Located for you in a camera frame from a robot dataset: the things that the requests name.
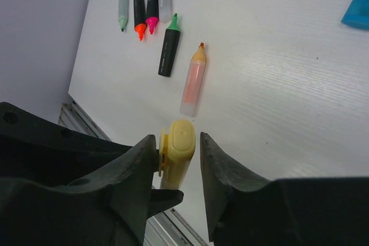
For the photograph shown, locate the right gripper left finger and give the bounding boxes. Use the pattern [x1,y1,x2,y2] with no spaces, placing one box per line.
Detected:
[0,101,185,246]

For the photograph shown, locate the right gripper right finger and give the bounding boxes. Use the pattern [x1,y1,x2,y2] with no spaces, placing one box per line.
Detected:
[200,133,368,245]

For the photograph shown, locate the yellow clear highlighter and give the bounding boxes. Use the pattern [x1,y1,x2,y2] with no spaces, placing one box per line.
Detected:
[158,119,196,190]

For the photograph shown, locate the peach clear highlighter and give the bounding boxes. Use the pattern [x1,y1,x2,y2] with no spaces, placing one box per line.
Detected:
[180,42,206,117]

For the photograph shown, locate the green cap black highlighter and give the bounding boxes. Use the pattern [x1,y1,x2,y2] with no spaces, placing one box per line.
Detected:
[158,13,180,77]

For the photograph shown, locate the pink black highlighter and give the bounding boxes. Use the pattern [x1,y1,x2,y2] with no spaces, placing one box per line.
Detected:
[145,0,159,35]

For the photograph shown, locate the orange black highlighter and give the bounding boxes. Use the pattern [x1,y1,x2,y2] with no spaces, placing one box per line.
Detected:
[133,0,147,41]

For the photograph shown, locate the mint green clear highlighter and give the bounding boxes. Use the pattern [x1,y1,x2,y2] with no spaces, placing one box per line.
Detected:
[118,0,129,32]

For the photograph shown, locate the blue cap black highlighter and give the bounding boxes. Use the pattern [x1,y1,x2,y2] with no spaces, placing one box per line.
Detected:
[341,0,369,31]

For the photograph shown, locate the aluminium front rail frame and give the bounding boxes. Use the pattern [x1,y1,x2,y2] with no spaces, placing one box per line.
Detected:
[59,103,205,245]

